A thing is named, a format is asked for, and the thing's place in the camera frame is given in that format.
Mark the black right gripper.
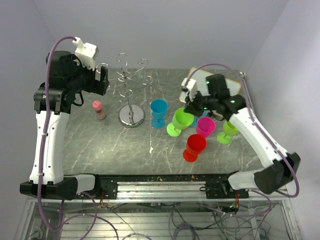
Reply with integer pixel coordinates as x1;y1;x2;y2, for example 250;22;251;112
184;88;218;118

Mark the pink capped spice bottle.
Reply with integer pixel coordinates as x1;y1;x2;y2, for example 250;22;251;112
92;100;106;120

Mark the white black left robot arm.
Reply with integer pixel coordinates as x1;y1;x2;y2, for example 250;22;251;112
19;50;109;200

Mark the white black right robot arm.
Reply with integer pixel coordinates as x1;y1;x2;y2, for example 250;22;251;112
181;74;301;198

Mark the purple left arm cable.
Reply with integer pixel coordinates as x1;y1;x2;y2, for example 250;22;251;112
37;36;120;240

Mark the yellow framed whiteboard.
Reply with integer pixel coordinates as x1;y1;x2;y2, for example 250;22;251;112
191;69;241;97

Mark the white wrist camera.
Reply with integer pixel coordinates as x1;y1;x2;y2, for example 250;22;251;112
180;77;198;103
72;37;99;71

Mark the aluminium mounting rail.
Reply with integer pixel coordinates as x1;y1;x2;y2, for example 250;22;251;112
27;179;288;203

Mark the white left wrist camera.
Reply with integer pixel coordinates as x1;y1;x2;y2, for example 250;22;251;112
72;37;99;71

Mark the blue plastic wine glass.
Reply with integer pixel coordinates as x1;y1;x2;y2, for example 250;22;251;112
150;99;168;129

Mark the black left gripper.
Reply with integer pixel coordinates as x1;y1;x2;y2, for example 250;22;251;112
68;54;110;95

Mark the pink plastic wine glass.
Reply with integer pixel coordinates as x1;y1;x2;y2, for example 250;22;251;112
195;117;216;138

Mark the chrome wine glass rack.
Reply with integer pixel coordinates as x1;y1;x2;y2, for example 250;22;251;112
96;52;153;128

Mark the red plastic wine glass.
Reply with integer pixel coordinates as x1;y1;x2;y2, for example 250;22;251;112
182;134;207;163

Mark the green plastic wine glass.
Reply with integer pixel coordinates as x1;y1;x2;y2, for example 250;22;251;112
166;107;194;137

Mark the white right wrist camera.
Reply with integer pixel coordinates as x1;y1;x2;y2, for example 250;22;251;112
180;77;198;103

